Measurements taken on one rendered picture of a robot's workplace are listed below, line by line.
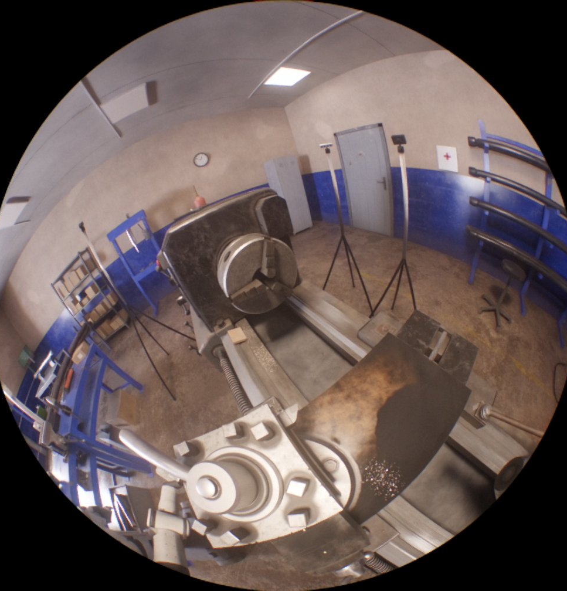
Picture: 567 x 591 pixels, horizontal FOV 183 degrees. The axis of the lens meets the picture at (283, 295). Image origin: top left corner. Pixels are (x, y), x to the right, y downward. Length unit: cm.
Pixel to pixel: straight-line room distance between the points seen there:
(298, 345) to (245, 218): 56
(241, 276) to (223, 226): 24
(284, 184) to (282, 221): 335
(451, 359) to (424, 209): 289
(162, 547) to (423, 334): 101
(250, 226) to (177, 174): 345
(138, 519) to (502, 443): 215
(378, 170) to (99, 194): 532
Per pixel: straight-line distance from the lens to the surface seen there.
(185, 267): 68
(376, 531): 54
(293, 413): 28
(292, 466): 22
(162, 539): 71
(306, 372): 71
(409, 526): 62
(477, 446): 67
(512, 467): 41
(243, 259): 50
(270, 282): 54
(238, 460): 23
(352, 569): 40
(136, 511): 204
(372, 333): 61
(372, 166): 360
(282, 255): 55
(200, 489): 19
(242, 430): 24
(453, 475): 77
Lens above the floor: 135
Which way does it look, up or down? 36 degrees down
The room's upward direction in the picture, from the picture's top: 18 degrees counter-clockwise
